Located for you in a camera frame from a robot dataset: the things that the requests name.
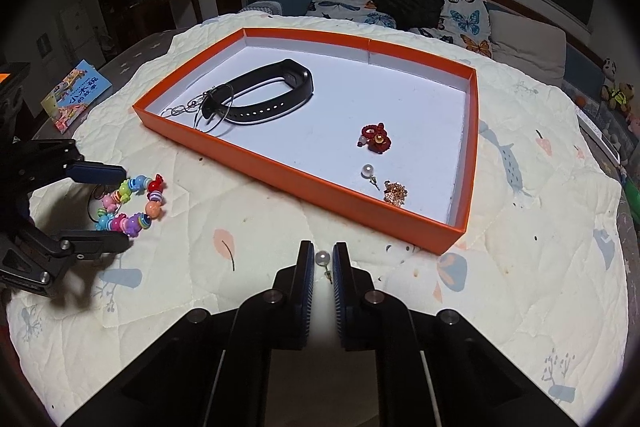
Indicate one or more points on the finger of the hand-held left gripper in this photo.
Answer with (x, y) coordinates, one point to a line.
(97, 173)
(95, 243)

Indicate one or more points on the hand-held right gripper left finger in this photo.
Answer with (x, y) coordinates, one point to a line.
(304, 292)

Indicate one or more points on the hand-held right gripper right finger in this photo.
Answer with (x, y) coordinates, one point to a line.
(341, 292)

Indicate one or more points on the pearl stud earring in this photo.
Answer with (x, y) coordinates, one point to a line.
(322, 258)
(367, 170)

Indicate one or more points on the large silver hoop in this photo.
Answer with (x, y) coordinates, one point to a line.
(196, 123)

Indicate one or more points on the small gold brooch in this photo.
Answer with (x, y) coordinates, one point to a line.
(395, 193)

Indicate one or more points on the red knotted ornament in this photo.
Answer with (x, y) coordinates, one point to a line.
(372, 142)

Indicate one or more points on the orange cardboard box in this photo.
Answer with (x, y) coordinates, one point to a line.
(400, 107)

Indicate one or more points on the black smart band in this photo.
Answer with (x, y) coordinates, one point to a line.
(300, 79)

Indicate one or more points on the colourful picture book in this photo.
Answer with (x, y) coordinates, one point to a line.
(75, 97)

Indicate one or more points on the cream quilted blanket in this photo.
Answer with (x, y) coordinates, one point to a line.
(225, 217)

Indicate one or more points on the grey star bedsheet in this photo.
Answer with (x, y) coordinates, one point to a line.
(145, 52)

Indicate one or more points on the white cabinet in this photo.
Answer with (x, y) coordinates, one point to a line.
(75, 29)

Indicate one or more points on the wooden desk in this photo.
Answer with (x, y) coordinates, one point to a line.
(175, 7)

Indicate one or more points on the grey pillow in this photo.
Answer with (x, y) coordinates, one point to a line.
(525, 42)

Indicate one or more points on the yellow plush bear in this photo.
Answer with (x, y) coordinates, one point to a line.
(617, 97)

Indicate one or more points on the panda plush toy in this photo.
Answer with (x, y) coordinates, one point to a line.
(609, 69)

